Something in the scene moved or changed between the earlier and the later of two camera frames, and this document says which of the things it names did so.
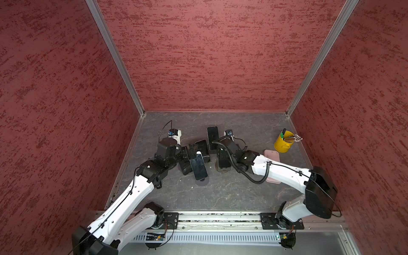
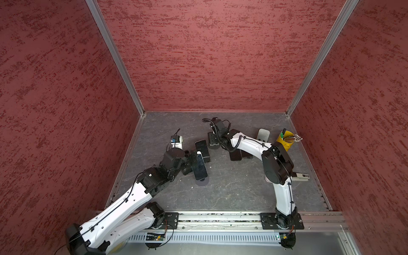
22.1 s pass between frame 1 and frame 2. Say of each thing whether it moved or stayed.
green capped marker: stayed
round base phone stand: stayed
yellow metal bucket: stayed
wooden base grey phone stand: moved
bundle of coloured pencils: stayed
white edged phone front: stayed
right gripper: moved
